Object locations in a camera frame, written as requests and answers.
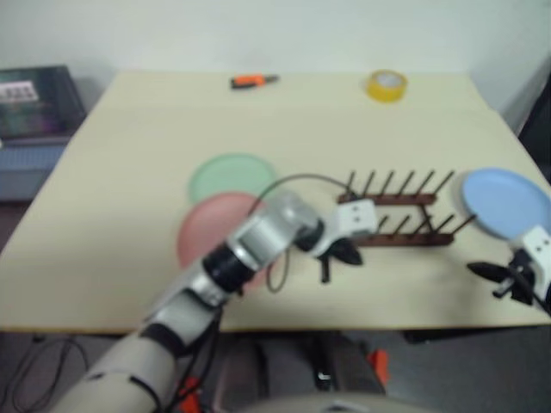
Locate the orange clip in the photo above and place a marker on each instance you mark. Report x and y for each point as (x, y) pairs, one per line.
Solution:
(189, 393)

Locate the dark crate with label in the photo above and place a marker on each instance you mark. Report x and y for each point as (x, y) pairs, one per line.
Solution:
(43, 103)

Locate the green plate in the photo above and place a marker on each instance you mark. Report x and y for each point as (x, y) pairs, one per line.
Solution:
(228, 176)

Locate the small orange part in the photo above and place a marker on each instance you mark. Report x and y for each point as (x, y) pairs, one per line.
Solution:
(379, 365)

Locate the pink plate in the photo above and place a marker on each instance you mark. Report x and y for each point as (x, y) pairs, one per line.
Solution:
(206, 232)

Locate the blue-grey box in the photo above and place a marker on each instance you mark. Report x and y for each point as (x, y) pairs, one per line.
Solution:
(26, 168)

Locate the orange and black tool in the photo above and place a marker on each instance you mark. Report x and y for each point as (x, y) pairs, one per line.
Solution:
(249, 80)

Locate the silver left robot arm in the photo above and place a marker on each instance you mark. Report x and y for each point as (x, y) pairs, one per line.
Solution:
(267, 232)

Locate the dark bulky object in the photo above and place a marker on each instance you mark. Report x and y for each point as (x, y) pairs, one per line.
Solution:
(538, 112)

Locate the blue plate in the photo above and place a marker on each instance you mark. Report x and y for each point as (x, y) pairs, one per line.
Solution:
(503, 198)

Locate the dark wooden dish rack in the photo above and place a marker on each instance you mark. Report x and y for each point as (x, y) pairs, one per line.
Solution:
(400, 199)

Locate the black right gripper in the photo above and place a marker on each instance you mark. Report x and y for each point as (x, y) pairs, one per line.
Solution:
(521, 269)

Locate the yellow tape roll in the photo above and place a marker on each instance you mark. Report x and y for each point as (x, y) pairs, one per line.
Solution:
(379, 92)

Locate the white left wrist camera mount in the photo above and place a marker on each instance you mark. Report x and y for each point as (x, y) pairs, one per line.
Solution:
(355, 217)

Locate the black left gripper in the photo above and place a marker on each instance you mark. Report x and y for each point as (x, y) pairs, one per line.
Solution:
(335, 251)

